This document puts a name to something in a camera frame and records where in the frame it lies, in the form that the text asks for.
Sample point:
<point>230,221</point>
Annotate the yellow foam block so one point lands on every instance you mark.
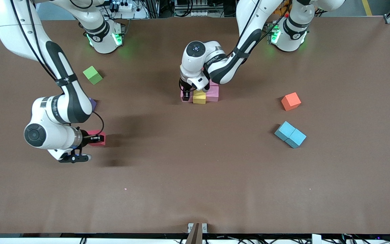
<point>199,97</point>

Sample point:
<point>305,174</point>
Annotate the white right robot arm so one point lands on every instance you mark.
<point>56,137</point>

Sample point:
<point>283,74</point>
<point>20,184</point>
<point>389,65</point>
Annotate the red foam block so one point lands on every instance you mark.
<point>100,139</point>

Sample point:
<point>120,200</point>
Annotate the green foam block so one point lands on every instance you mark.
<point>93,75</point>

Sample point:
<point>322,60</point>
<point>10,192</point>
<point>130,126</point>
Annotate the orange foam block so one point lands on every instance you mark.
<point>290,101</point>

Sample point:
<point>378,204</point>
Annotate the white power strip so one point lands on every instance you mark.
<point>124,6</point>

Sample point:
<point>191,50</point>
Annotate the silver metal bracket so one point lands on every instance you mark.
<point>204,227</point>

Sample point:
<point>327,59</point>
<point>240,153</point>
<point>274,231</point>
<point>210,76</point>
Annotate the pink foam block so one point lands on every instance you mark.
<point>182,96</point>
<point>214,83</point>
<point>212,94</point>

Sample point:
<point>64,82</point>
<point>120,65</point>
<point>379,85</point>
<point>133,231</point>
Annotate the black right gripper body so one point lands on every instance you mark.
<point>86,139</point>

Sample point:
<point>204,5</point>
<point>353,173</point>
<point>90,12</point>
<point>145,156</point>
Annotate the blue foam block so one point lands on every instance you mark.
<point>285,129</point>
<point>296,138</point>

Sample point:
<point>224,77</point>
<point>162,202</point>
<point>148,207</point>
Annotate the white rack device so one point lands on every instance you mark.
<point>191,13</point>

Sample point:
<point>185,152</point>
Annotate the purple foam block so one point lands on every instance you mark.
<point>93,103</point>

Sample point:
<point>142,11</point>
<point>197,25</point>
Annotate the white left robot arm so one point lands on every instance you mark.
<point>195,66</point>

